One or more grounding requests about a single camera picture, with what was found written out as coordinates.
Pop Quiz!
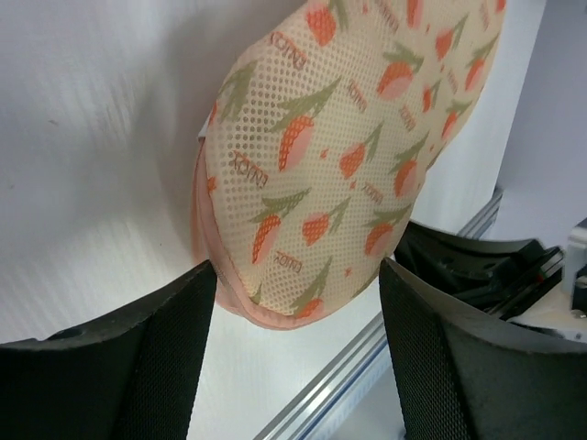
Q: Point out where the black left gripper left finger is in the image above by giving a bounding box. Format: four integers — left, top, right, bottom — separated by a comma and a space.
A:
1, 262, 216, 439

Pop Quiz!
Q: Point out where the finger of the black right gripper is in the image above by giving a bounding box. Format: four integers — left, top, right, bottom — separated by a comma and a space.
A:
394, 222, 562, 316

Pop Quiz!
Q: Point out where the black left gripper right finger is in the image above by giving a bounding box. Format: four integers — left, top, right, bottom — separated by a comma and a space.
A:
379, 258, 586, 439

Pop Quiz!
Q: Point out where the peach tulip mesh laundry bag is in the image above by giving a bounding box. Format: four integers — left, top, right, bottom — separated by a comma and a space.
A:
193, 0, 506, 330

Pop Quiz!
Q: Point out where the aluminium front table rail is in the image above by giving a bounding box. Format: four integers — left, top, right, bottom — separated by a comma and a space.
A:
247, 190, 505, 440

